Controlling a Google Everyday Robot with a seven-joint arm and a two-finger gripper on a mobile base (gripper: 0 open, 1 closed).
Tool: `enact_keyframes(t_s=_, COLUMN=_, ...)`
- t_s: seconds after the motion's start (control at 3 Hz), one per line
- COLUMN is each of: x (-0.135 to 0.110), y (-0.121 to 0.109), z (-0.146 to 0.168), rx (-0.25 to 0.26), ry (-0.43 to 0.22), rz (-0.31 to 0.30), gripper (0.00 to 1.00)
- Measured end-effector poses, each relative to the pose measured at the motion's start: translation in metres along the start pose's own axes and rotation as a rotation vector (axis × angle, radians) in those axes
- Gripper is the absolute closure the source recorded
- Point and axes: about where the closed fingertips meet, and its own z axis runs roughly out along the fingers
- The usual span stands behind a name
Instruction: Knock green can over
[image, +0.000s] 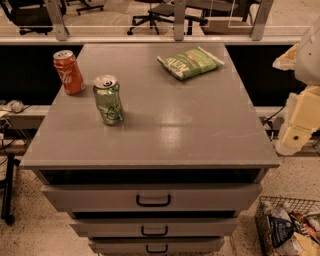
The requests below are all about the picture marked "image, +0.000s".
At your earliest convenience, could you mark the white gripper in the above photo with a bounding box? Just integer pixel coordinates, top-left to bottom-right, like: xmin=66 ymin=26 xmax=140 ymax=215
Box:
xmin=272 ymin=43 xmax=320 ymax=156

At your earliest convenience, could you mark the green soda can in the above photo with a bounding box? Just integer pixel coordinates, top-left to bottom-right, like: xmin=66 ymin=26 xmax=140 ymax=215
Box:
xmin=93 ymin=75 xmax=124 ymax=126

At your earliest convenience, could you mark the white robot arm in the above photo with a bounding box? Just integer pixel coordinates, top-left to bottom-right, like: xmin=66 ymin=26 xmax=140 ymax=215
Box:
xmin=272 ymin=18 xmax=320 ymax=156

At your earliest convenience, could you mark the red cola can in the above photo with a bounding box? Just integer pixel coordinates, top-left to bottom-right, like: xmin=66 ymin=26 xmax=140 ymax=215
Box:
xmin=53 ymin=50 xmax=85 ymax=95

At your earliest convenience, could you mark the blue snack bag in basket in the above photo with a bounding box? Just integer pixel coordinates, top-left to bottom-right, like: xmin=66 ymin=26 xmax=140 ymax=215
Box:
xmin=269 ymin=217 xmax=295 ymax=248

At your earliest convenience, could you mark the green chip bag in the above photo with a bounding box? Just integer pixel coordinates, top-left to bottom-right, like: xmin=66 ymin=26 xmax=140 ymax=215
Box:
xmin=157 ymin=46 xmax=224 ymax=81

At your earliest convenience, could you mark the yellow snack bag in basket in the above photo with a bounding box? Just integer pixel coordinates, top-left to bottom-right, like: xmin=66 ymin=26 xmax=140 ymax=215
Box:
xmin=294 ymin=233 xmax=320 ymax=256

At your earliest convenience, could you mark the grey drawer cabinet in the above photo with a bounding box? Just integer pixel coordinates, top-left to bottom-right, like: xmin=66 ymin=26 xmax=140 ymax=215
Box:
xmin=19 ymin=42 xmax=281 ymax=256

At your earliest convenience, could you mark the top grey drawer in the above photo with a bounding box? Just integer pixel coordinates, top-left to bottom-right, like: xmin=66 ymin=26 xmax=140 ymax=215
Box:
xmin=41 ymin=183 xmax=262 ymax=212

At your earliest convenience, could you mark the grey drawer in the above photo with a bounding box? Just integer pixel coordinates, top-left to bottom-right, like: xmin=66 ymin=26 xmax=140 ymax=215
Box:
xmin=70 ymin=218 xmax=238 ymax=238
xmin=41 ymin=183 xmax=262 ymax=212
xmin=89 ymin=237 xmax=224 ymax=254

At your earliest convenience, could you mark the black office chair centre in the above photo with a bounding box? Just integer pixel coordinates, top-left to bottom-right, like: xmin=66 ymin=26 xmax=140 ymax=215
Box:
xmin=127 ymin=0 xmax=208 ymax=40

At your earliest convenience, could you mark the black office chair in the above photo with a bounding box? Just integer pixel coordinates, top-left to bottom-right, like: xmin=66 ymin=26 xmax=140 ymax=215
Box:
xmin=127 ymin=0 xmax=208 ymax=40
xmin=0 ymin=0 xmax=53 ymax=35

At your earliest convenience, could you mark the middle grey drawer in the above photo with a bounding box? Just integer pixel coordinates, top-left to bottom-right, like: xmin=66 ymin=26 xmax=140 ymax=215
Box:
xmin=70 ymin=218 xmax=238 ymax=238

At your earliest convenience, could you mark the bottom grey drawer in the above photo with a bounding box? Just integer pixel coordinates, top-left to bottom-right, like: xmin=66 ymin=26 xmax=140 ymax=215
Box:
xmin=89 ymin=237 xmax=224 ymax=254

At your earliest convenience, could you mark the crumpled item on ledge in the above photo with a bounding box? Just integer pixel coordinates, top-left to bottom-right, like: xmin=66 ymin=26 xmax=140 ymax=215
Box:
xmin=3 ymin=100 xmax=25 ymax=113

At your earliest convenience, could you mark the black office chair left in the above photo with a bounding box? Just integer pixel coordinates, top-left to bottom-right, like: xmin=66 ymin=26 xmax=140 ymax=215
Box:
xmin=0 ymin=0 xmax=53 ymax=35

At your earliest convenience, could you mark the black stand leg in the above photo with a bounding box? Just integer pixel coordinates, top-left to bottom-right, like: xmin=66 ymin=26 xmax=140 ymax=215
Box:
xmin=0 ymin=153 xmax=15 ymax=225

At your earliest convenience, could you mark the black cable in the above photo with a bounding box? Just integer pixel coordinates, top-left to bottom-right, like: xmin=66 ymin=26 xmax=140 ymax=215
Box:
xmin=261 ymin=105 xmax=286 ymax=128

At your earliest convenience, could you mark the wire basket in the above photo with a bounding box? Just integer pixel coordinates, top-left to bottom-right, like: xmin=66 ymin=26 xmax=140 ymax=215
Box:
xmin=255 ymin=196 xmax=320 ymax=256

